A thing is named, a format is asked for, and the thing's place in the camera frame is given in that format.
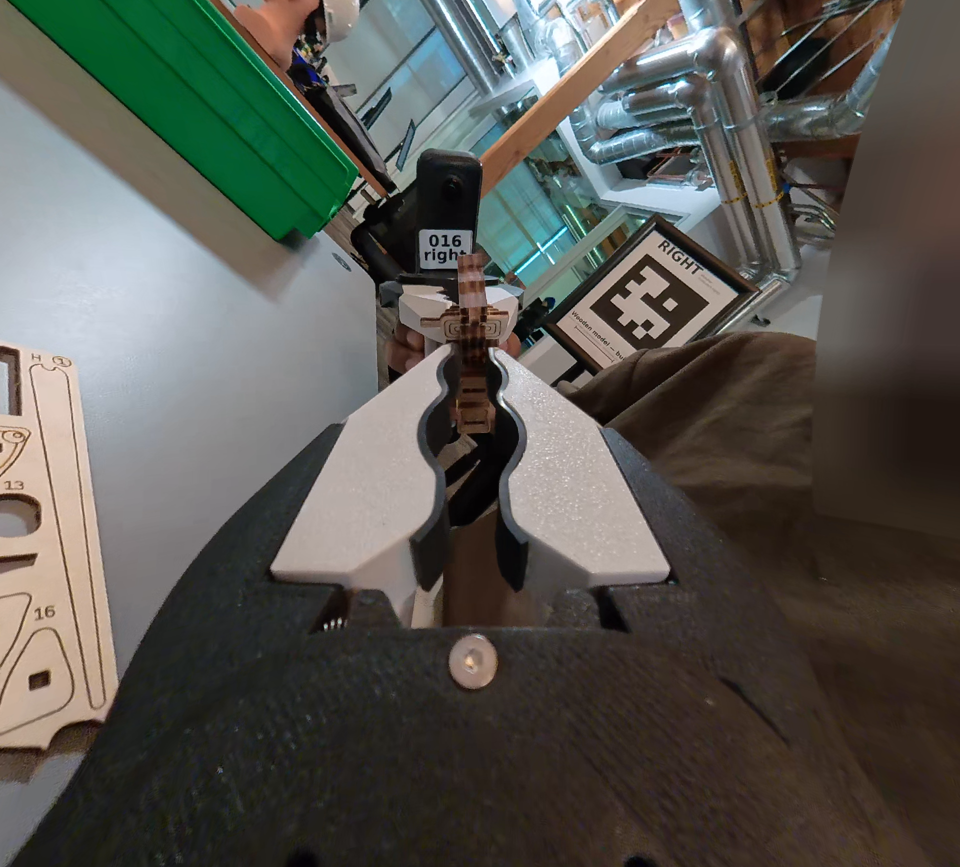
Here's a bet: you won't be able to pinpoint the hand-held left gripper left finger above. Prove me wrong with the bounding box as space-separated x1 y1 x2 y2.
270 342 460 628

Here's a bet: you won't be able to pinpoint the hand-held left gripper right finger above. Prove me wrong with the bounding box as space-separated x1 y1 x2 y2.
487 345 671 613

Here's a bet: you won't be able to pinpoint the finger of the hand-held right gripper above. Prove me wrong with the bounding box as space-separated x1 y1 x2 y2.
487 285 524 332
397 285 459 352

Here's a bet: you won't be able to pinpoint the layered wooden model assembly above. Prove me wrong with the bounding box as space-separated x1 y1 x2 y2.
420 253 515 433

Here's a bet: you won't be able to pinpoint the grey desk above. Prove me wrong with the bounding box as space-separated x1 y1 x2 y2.
0 0 380 793

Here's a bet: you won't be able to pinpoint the person's right hand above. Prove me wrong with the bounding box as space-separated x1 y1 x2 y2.
388 321 524 388

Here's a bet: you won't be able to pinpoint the black office chair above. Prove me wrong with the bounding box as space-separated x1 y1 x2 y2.
351 195 421 283

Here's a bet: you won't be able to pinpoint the framed marker sign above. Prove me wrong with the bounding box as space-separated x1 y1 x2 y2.
543 214 762 377

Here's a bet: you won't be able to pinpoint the wooden beam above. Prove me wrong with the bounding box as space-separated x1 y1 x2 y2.
480 0 676 201

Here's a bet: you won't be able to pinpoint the laser-cut plywood parts sheet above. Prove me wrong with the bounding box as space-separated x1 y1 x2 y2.
0 344 120 752

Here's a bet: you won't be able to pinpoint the silver ventilation pipes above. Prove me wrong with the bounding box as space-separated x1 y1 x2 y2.
420 0 916 291

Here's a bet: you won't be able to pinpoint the green plastic bin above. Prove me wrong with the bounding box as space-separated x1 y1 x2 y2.
0 0 360 243

